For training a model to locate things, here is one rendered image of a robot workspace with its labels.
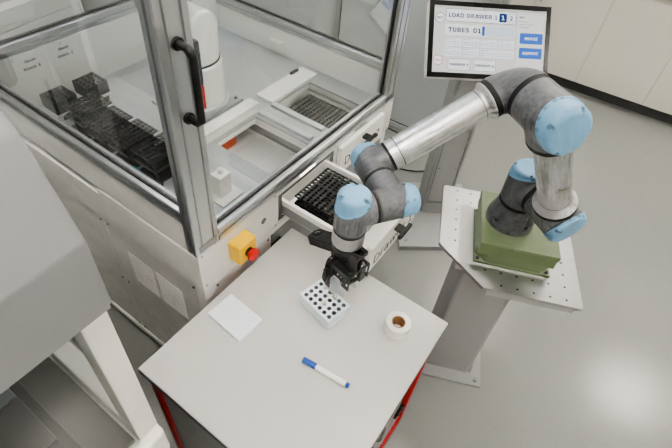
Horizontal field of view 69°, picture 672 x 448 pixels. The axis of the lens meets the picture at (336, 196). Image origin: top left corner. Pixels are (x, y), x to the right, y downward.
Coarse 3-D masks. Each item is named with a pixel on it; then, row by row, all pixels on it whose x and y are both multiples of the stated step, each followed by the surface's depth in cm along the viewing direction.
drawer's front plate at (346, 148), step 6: (378, 114) 183; (384, 114) 184; (372, 120) 180; (378, 120) 182; (366, 126) 177; (372, 126) 180; (378, 126) 185; (360, 132) 174; (366, 132) 178; (372, 132) 183; (378, 132) 188; (354, 138) 171; (360, 138) 176; (342, 144) 168; (348, 144) 169; (354, 144) 174; (342, 150) 167; (348, 150) 172; (342, 156) 170; (348, 156) 174; (336, 162) 172; (342, 162) 172; (348, 162) 177
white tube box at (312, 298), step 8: (320, 280) 143; (312, 288) 140; (320, 288) 141; (304, 296) 138; (312, 296) 138; (320, 296) 139; (328, 296) 139; (304, 304) 139; (312, 304) 137; (320, 304) 137; (328, 304) 137; (336, 304) 137; (344, 304) 138; (312, 312) 138; (320, 312) 135; (328, 312) 135; (336, 312) 135; (344, 312) 137; (320, 320) 136; (328, 320) 133; (336, 320) 136; (328, 328) 135
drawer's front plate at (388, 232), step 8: (408, 216) 153; (392, 224) 143; (384, 232) 141; (392, 232) 145; (376, 240) 138; (384, 240) 142; (392, 240) 150; (368, 248) 136; (376, 248) 139; (384, 248) 146; (368, 256) 138; (376, 256) 143
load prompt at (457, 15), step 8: (448, 8) 198; (448, 16) 199; (456, 16) 199; (464, 16) 199; (472, 16) 200; (480, 16) 200; (488, 16) 200; (496, 16) 200; (504, 16) 201; (512, 16) 201; (504, 24) 201; (512, 24) 201
